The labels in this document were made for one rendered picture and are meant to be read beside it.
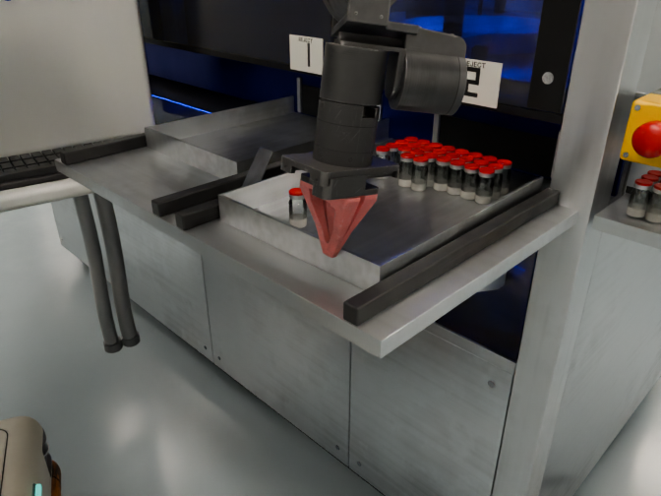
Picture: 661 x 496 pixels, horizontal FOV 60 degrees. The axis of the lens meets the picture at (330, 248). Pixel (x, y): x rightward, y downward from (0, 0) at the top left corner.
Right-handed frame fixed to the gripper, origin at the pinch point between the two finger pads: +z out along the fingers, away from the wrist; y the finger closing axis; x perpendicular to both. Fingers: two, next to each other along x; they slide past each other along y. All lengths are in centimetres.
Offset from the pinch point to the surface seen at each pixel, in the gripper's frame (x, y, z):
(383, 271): -6.1, 1.4, 0.4
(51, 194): 67, -5, 14
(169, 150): 46.9, 7.0, 1.4
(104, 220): 98, 17, 32
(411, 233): 0.9, 14.2, 1.0
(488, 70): 6.7, 32.4, -17.8
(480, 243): -7.2, 16.3, -0.4
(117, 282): 98, 20, 50
